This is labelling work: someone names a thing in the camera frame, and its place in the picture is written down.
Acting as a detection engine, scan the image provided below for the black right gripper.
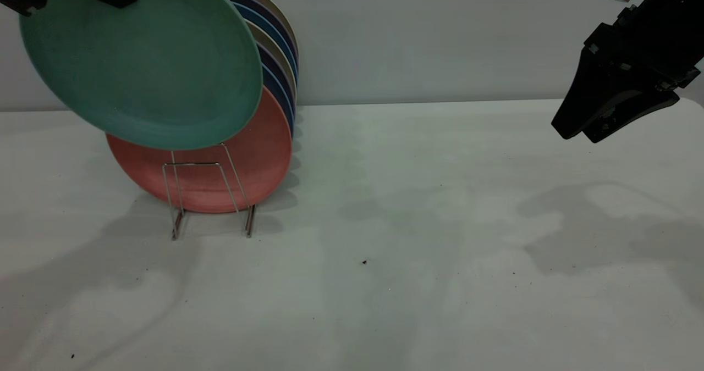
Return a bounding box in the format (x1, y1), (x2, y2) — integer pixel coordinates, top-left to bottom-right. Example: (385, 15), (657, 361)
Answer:
(552, 0), (704, 144)

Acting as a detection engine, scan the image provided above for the green round plate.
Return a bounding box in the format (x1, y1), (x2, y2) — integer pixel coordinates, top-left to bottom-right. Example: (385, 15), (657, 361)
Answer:
(19, 0), (264, 151)

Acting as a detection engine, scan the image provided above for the dark navy round plate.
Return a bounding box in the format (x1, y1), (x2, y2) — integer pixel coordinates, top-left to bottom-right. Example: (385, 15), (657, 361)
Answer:
(222, 0), (299, 67)

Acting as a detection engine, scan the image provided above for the dark purple plate lilac rim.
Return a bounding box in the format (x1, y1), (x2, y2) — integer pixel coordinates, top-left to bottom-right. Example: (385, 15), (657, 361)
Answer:
(255, 41), (296, 113)

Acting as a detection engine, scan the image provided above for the pink round plate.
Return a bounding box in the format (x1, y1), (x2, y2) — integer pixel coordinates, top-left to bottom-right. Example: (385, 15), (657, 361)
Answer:
(106, 87), (293, 214)

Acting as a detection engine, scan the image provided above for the metal wire plate rack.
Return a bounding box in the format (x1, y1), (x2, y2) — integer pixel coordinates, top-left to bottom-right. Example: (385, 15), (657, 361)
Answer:
(162, 143), (257, 241)

